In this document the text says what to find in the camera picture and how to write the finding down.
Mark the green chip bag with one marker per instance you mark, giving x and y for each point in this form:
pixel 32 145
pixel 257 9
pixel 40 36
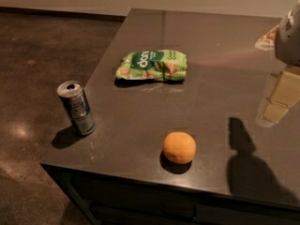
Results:
pixel 159 66

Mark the silver redbull can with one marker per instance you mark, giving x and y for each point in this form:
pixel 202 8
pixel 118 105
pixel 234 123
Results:
pixel 77 107

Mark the orange fruit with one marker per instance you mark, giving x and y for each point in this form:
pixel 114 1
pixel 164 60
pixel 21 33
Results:
pixel 179 147

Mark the dark cabinet drawer front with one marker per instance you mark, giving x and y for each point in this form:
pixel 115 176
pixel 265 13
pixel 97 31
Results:
pixel 108 200

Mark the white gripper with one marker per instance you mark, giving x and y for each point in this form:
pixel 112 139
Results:
pixel 289 41

